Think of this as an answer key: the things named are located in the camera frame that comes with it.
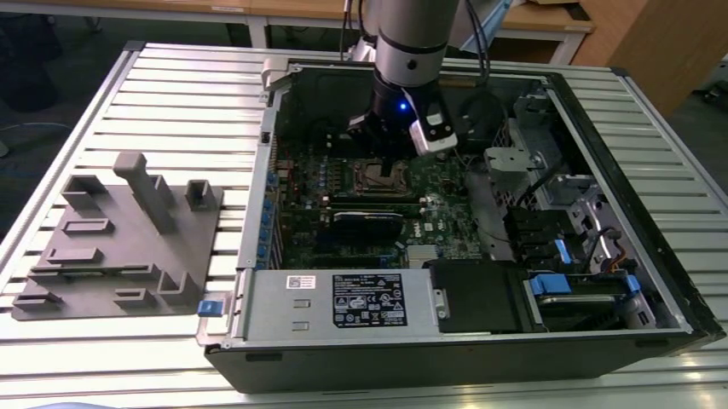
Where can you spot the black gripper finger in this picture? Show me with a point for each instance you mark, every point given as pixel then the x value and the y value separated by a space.
pixel 394 169

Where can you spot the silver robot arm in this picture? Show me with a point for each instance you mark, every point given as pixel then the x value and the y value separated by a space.
pixel 412 47

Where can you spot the black RAM slot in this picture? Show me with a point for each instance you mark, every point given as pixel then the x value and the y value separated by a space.
pixel 376 199

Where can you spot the green motherboard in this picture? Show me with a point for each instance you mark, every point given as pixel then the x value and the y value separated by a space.
pixel 449 213

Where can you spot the black graphics card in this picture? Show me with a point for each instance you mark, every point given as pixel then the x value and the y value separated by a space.
pixel 370 232

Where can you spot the small silver heatsink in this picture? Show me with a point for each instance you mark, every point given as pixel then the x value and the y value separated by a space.
pixel 424 252

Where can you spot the silver metal drive cage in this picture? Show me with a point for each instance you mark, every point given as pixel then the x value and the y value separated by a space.
pixel 515 159

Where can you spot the black disk bay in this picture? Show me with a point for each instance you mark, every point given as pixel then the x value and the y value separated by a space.
pixel 535 230

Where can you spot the black plastic shroud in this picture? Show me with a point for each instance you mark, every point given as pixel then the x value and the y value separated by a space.
pixel 477 298

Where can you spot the small blue disk carrier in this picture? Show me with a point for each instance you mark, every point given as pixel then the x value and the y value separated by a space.
pixel 561 251

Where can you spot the silver power supply unit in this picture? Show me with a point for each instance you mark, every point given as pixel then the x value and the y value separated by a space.
pixel 273 307

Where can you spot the blue case latch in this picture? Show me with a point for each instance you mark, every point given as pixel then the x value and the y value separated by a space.
pixel 210 309

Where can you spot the black open PC case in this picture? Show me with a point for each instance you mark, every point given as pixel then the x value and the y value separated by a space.
pixel 398 370

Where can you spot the gray parts rack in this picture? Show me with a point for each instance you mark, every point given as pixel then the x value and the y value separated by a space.
pixel 131 255

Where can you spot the wooden cabinet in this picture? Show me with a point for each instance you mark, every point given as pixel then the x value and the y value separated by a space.
pixel 654 38

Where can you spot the black chair base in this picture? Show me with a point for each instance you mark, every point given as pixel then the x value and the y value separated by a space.
pixel 718 91

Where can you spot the blue round object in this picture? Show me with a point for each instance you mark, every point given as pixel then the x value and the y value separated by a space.
pixel 74 406

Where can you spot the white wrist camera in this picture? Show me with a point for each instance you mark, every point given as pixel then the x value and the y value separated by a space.
pixel 438 138

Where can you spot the wooden desk white frame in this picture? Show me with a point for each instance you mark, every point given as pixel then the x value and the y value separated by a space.
pixel 86 3
pixel 540 23

